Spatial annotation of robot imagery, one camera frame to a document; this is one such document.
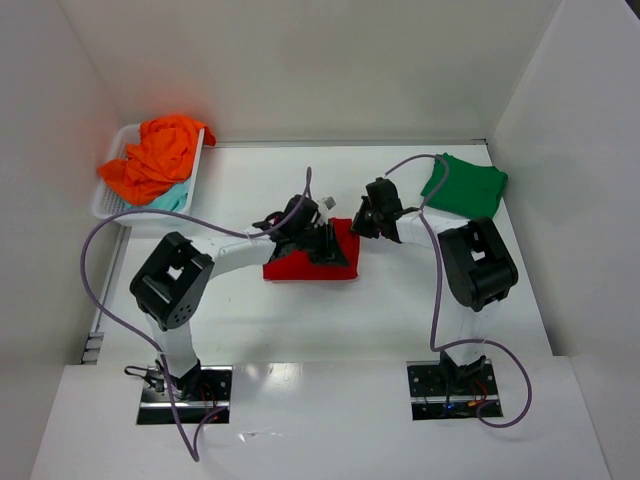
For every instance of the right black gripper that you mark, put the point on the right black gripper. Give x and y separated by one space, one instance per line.
364 217

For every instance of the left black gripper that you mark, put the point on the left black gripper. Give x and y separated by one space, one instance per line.
325 244

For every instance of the red t shirt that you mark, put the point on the red t shirt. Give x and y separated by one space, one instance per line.
298 267

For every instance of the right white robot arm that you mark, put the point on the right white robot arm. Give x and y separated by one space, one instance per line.
472 263

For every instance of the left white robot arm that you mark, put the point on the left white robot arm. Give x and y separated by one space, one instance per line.
171 283

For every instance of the folded green t shirt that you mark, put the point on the folded green t shirt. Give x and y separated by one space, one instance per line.
464 189

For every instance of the teal t shirt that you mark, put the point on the teal t shirt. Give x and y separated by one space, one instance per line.
175 199

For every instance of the orange t shirt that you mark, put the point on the orange t shirt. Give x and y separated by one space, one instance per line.
163 157

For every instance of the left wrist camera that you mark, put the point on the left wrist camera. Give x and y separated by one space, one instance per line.
325 205

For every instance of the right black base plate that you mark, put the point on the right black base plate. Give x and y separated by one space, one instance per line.
433 397

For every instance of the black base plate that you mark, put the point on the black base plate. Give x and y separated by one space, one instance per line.
433 397
211 393

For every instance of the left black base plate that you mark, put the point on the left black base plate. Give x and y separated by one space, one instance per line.
211 393

